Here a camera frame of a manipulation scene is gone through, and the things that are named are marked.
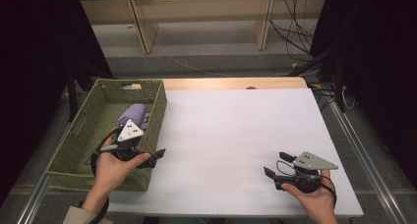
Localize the person's left hand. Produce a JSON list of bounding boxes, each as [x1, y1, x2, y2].
[[88, 134, 152, 204]]

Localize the aluminium rail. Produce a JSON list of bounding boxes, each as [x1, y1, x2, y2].
[[15, 173, 53, 224], [328, 99, 411, 224]]

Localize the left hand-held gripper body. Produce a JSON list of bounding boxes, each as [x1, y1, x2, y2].
[[112, 119, 156, 162]]

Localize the purple shorts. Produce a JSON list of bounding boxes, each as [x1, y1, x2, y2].
[[117, 102, 151, 131]]

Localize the green woven basket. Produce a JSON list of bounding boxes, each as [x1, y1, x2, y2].
[[45, 79, 168, 193]]

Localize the black curtain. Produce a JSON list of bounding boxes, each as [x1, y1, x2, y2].
[[309, 0, 417, 189], [0, 0, 114, 205]]

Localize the black cable bundle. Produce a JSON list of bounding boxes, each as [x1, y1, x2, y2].
[[268, 0, 318, 63]]

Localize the light wooden shelf unit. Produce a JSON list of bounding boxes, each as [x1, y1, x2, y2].
[[80, 0, 328, 55]]

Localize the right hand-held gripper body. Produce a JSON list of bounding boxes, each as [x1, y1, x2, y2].
[[273, 150, 339, 195]]

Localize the person's right hand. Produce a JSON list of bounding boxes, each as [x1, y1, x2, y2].
[[280, 169, 338, 224]]

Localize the white table board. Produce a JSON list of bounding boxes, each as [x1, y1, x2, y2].
[[107, 87, 364, 218]]

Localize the white floor cable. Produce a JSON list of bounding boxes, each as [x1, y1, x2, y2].
[[150, 33, 296, 79]]

